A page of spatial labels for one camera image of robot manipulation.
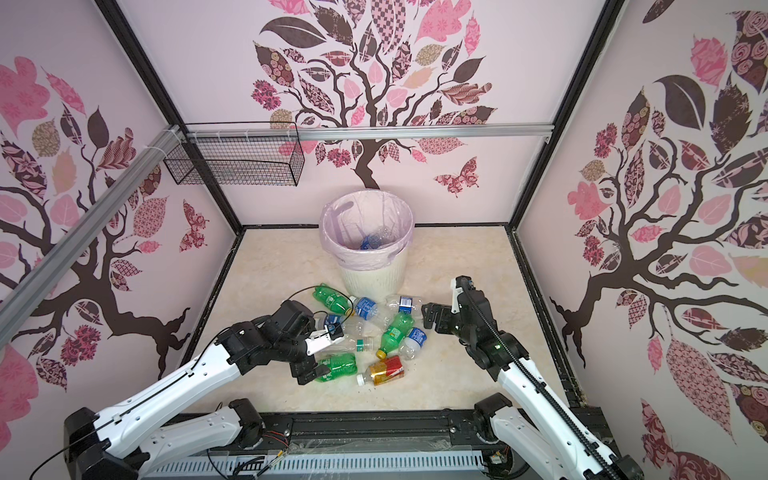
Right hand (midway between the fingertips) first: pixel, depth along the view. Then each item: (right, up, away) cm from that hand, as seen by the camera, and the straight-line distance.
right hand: (437, 305), depth 79 cm
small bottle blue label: (-7, -13, +7) cm, 16 cm away
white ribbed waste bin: (-17, +5, +9) cm, 20 cm away
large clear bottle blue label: (-18, +18, +20) cm, 33 cm away
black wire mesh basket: (-76, +53, +43) cm, 102 cm away
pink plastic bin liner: (-21, +22, +21) cm, 37 cm away
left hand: (-31, -13, -4) cm, 34 cm away
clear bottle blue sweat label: (-19, -3, +11) cm, 23 cm away
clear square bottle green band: (-21, -13, +6) cm, 25 cm away
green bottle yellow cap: (-12, -10, +6) cm, 17 cm away
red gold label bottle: (-14, -18, 0) cm, 23 cm away
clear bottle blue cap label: (-9, -2, +13) cm, 16 cm away
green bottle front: (-27, -18, +5) cm, 33 cm away
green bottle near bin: (-31, 0, +13) cm, 34 cm away
